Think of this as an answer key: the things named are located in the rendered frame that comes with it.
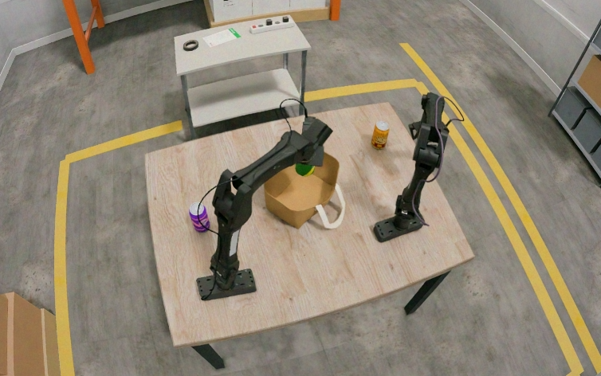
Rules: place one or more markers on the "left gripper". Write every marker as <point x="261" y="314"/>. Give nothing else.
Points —
<point x="316" y="161"/>

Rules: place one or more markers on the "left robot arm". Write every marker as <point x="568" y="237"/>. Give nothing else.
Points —
<point x="237" y="208"/>

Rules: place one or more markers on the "tan bag with white handle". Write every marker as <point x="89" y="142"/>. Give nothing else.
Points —
<point x="274" y="187"/>

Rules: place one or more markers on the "purple drink can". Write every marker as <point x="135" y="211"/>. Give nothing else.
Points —
<point x="193" y="211"/>

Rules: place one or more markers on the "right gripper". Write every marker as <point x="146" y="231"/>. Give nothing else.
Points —
<point x="417" y="125"/>

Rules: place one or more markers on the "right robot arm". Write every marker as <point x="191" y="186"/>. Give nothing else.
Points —
<point x="426" y="158"/>

